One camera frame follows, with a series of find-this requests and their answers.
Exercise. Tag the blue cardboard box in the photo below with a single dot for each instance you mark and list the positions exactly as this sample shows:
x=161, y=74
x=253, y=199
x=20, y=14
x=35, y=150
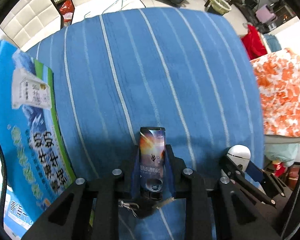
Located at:
x=32, y=142

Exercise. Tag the pink suitcase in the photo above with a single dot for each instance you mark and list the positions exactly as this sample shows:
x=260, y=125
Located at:
x=265, y=12

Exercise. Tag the blue striped tablecloth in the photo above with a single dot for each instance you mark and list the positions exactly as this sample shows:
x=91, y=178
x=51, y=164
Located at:
x=152, y=80

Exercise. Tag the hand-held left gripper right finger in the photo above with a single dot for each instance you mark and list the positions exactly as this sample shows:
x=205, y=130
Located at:
x=168, y=170

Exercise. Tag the red cloth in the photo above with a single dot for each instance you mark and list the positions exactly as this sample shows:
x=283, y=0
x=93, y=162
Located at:
x=253, y=42

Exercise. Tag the teal clothing pile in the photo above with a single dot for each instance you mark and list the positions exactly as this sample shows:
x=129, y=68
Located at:
x=282, y=152

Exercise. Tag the printed lighter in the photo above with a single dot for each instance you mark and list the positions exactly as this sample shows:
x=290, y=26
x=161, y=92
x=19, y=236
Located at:
x=152, y=155

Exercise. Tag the white earbud case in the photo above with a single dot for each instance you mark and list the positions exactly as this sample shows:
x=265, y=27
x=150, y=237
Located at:
x=240, y=153

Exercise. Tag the orange floral cloth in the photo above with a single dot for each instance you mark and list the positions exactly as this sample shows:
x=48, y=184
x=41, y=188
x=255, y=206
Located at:
x=282, y=92

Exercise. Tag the red plastic bag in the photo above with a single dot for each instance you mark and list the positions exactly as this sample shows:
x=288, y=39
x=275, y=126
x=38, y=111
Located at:
x=66, y=7

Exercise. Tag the blue folded clothing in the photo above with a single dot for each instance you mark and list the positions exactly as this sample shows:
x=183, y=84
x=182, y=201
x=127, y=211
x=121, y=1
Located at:
x=272, y=42

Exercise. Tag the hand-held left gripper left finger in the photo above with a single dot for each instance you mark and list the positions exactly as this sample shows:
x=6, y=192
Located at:
x=135, y=180

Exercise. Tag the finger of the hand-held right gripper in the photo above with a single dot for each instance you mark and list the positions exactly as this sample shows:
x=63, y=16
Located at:
x=255, y=171
x=236, y=177

